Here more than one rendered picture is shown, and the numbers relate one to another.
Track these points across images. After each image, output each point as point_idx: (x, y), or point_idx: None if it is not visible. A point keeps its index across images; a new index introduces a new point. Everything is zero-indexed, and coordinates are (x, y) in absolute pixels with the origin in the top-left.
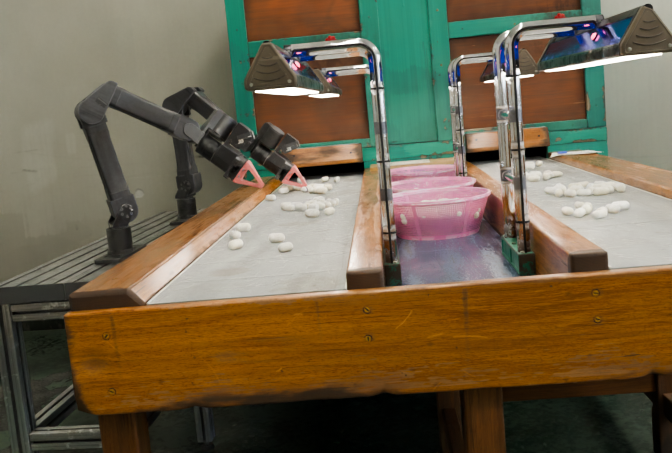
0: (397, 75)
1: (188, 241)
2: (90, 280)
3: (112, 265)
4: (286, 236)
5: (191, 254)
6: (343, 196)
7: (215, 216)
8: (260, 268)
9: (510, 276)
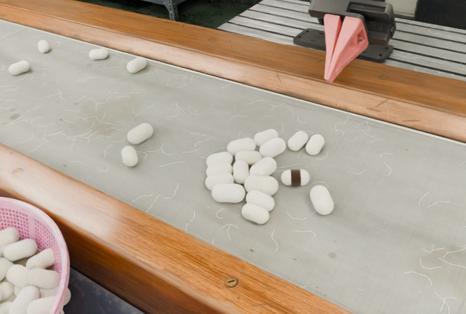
0: None
1: (74, 20)
2: (220, 28)
3: (282, 39)
4: (41, 84)
5: (47, 25)
6: (428, 304)
7: (225, 50)
8: None
9: None
